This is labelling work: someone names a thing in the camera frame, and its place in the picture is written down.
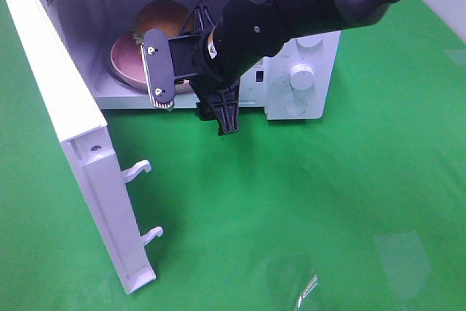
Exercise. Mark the burger with lettuce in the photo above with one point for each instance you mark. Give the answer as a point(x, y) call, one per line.
point(165, 15)

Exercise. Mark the white microwave oven body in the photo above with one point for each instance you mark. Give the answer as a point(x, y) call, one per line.
point(82, 49)

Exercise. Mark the white microwave door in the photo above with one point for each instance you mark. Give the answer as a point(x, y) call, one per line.
point(83, 136)

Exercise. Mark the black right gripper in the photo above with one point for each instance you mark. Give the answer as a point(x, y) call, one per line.
point(186, 57)

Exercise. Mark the pink plate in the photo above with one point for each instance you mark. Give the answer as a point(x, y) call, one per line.
point(126, 60)

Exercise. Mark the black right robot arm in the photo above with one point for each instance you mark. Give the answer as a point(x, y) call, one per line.
point(214, 58)

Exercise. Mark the warning label sticker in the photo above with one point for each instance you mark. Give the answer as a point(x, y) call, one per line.
point(258, 61)

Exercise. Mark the upper white power knob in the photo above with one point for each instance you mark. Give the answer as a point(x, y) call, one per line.
point(310, 41)

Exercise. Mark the lower white timer knob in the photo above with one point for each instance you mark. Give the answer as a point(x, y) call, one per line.
point(301, 77)

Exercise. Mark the round door release button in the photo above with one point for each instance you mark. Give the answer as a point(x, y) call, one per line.
point(296, 106)

